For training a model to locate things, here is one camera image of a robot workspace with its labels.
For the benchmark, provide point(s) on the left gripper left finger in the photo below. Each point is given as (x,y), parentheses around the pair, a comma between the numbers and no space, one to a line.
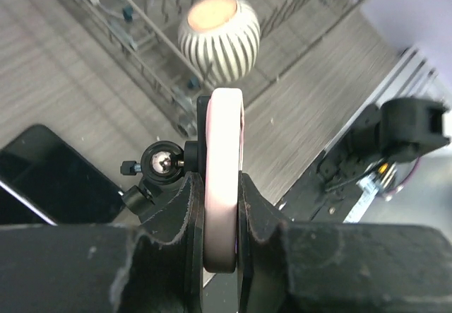
(163,271)

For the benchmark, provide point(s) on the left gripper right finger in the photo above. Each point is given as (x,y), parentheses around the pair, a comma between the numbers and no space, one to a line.
(261,256)

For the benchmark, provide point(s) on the black round base stand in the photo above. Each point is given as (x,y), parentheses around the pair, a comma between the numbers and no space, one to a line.
(163,166)

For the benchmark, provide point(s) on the pink case phone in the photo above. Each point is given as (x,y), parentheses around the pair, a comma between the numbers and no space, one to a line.
(224,156)

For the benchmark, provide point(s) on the black phone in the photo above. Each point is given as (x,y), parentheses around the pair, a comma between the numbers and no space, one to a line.
(44,180)

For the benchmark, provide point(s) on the striped ceramic mug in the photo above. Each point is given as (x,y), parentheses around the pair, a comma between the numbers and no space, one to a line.
(220,38)

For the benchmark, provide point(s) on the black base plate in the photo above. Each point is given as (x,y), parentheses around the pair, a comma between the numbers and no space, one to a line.
(327,190)

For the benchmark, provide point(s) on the white cable duct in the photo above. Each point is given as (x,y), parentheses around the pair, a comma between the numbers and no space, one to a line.
(371,185)

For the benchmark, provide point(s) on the grey wire dish rack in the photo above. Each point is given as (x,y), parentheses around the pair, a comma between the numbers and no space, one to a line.
(289,30)

